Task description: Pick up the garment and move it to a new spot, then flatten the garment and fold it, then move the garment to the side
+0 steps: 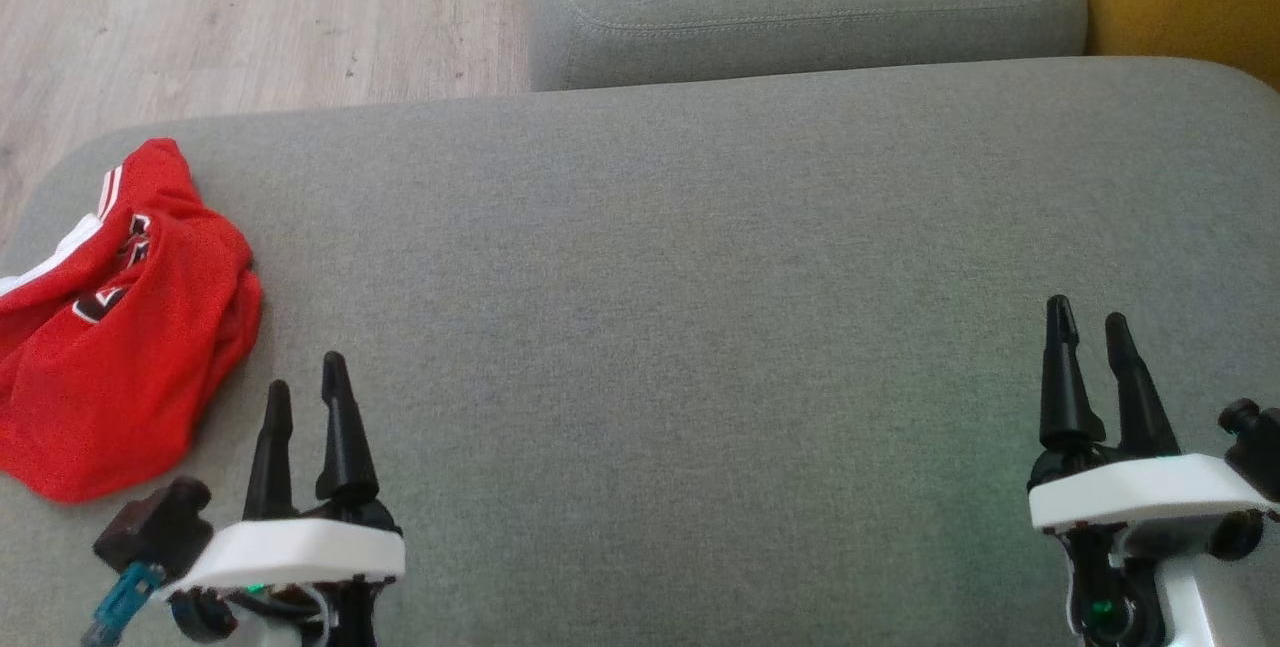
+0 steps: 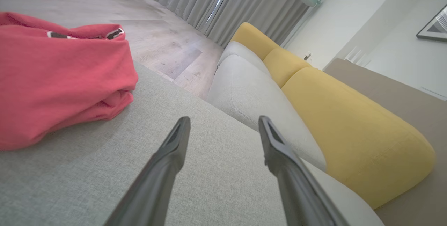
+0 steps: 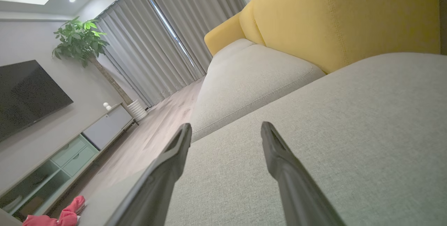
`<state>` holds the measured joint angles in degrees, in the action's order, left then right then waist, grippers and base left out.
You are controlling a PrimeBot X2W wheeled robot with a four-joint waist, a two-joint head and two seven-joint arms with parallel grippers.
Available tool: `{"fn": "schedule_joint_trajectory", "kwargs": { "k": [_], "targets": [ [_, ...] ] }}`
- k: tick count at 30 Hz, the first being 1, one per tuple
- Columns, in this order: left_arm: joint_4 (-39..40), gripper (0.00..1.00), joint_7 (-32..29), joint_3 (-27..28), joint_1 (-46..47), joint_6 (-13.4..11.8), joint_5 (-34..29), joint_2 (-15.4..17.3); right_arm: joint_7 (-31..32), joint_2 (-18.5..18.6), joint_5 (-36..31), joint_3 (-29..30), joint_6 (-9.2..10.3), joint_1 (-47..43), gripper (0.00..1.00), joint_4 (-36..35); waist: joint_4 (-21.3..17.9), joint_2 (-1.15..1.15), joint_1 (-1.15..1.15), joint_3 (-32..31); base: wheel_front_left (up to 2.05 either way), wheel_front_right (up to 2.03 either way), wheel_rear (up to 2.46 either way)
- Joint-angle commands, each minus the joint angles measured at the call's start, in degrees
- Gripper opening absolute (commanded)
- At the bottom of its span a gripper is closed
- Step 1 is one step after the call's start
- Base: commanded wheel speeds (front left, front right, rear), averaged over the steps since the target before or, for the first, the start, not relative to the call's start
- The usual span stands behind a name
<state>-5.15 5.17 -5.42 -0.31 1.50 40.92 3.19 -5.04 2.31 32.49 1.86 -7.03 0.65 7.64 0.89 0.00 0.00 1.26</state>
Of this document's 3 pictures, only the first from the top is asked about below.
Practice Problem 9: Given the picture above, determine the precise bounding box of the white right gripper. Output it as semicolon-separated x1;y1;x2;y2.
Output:
1028;295;1273;647

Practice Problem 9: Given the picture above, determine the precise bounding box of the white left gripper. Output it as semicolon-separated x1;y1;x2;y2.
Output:
165;351;406;647

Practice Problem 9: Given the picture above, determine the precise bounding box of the red basketball jersey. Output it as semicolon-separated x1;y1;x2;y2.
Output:
0;137;263;505

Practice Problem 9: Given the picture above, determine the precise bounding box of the large grey fabric ottoman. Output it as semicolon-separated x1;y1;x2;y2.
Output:
0;57;1280;647

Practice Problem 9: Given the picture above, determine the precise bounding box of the teal left camera cable connector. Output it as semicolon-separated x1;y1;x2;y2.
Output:
80;562;166;647

